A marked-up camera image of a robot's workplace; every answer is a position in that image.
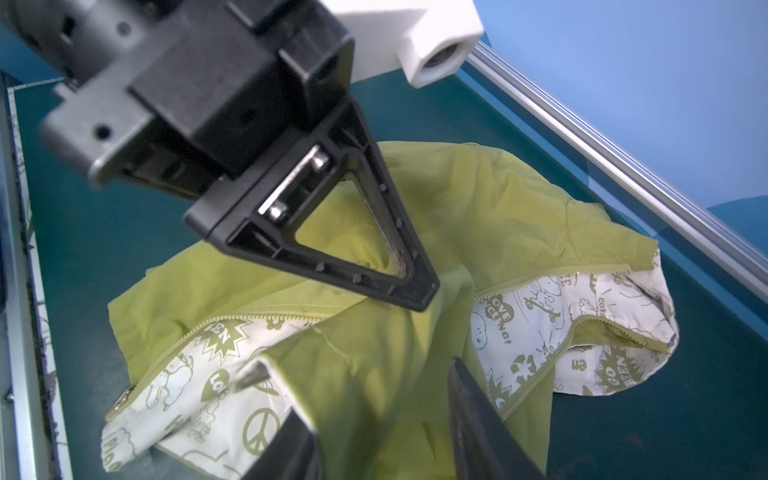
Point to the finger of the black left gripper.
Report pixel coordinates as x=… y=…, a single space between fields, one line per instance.
x=322 y=205

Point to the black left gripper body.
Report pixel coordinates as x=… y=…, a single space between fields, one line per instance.
x=173 y=95

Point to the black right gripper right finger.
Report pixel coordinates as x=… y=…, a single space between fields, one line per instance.
x=483 y=447

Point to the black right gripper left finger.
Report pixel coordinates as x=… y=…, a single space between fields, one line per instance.
x=293 y=454

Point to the lime green jacket printed lining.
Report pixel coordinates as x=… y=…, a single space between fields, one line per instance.
x=539 y=294

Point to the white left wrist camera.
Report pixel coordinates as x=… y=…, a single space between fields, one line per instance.
x=426 y=40

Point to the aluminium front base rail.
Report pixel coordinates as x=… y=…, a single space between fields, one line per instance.
x=34 y=442

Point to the aluminium rear frame bar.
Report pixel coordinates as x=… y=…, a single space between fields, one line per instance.
x=711 y=236

